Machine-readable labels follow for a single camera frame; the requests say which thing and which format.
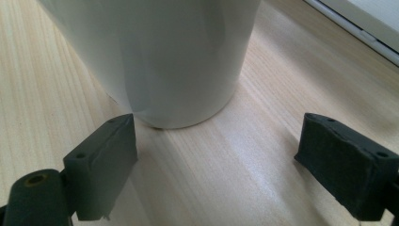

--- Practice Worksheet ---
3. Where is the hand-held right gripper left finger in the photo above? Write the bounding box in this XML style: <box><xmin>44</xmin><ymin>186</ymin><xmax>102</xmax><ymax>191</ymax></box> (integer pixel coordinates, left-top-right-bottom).
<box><xmin>62</xmin><ymin>113</ymin><xmax>139</xmax><ymax>221</ymax></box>

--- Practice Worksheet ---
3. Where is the white cup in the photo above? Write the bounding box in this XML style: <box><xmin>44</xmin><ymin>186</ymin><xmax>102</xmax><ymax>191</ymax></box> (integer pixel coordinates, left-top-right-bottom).
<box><xmin>37</xmin><ymin>0</ymin><xmax>262</xmax><ymax>130</ymax></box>

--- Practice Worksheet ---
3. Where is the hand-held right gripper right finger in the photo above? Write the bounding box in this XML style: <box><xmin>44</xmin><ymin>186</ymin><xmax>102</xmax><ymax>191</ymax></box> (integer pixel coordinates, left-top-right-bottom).
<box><xmin>294</xmin><ymin>112</ymin><xmax>399</xmax><ymax>222</ymax></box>

